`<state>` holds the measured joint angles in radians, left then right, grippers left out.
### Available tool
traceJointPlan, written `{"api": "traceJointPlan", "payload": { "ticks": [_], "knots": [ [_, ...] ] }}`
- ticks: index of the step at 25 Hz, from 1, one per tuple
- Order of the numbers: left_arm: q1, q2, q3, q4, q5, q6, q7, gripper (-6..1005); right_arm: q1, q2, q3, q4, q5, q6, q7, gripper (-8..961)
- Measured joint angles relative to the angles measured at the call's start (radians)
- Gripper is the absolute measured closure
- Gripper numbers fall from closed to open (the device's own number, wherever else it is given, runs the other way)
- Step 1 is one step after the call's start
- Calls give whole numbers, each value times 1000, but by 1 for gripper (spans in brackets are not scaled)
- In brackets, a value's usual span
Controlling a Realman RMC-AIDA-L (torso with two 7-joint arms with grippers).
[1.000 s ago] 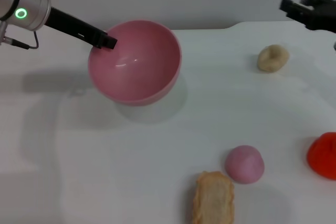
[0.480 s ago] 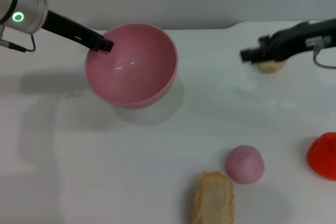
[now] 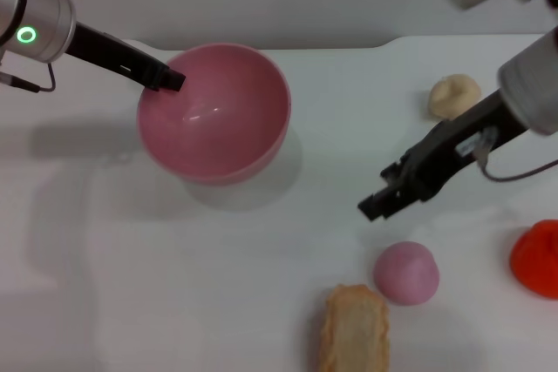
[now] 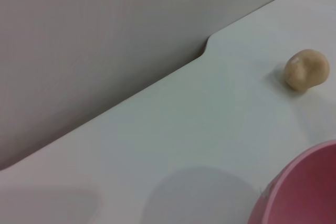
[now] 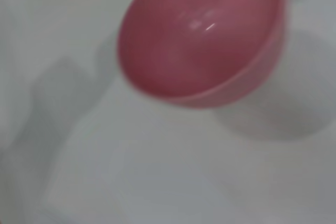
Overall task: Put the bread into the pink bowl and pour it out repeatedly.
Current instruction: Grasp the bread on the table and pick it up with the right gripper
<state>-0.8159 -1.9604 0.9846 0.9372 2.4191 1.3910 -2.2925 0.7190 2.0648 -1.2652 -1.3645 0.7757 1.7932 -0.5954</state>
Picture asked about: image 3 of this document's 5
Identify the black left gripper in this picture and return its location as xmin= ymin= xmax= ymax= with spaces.
xmin=65 ymin=22 xmax=187 ymax=94

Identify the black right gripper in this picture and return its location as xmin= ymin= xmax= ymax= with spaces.
xmin=357 ymin=89 xmax=531 ymax=222

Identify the pink plastic bowl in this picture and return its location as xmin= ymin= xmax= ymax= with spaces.
xmin=136 ymin=43 xmax=292 ymax=186

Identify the orange striped bread roll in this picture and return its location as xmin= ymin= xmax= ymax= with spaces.
xmin=316 ymin=283 xmax=391 ymax=372

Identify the pink round bun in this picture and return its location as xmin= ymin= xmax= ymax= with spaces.
xmin=372 ymin=240 xmax=440 ymax=307

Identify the beige folded bun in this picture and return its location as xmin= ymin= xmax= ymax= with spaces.
xmin=428 ymin=73 xmax=482 ymax=120

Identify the red round bun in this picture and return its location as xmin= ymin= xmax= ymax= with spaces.
xmin=509 ymin=220 xmax=558 ymax=301

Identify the right arm connector cable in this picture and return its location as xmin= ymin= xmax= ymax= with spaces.
xmin=476 ymin=125 xmax=558 ymax=183

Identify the arm connector cable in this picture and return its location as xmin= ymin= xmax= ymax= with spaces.
xmin=476 ymin=125 xmax=558 ymax=183
xmin=0 ymin=61 xmax=58 ymax=95

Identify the left arm connector cable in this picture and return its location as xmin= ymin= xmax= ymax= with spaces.
xmin=0 ymin=61 xmax=58 ymax=95

